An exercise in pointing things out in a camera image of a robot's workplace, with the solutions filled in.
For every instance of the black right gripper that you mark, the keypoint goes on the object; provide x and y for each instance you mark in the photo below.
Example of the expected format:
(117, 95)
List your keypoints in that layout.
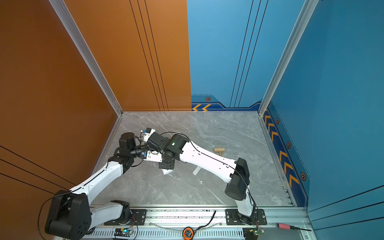
(164, 166)

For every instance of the white remote with QR label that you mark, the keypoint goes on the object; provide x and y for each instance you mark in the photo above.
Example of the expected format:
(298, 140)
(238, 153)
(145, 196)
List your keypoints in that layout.
(166, 172)

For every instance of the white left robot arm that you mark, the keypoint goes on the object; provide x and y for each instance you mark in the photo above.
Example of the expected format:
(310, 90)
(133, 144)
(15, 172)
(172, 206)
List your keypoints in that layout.
(71, 214)

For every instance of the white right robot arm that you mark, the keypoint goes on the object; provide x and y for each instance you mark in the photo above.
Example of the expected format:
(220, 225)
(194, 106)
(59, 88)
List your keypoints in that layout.
(235, 173)

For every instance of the wooden mallet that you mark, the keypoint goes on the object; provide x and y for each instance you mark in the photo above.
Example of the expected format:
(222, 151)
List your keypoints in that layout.
(219, 151)

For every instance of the green circuit board left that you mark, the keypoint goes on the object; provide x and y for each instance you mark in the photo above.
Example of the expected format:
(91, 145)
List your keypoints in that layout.
(123, 233)

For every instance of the circuit board right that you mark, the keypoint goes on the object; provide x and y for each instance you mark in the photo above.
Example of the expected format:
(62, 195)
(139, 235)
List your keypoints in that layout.
(252, 233)

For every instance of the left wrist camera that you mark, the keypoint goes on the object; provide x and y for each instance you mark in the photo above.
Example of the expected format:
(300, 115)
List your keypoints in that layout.
(145, 134)

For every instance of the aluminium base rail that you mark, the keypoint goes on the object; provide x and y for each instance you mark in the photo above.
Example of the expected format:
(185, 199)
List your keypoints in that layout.
(210, 223)

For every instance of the aluminium corner post left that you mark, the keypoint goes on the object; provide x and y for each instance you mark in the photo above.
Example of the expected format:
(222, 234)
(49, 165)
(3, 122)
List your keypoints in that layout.
(74, 32)

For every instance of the aluminium corner post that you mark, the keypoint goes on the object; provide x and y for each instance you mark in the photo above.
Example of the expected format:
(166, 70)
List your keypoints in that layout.
(292, 43)
(74, 32)

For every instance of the pink handled screwdriver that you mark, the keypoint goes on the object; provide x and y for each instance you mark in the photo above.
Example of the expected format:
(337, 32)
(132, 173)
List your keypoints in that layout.
(289, 227)

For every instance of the aluminium corner post right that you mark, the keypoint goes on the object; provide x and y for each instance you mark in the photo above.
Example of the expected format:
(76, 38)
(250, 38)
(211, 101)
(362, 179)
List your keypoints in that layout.
(292, 43)

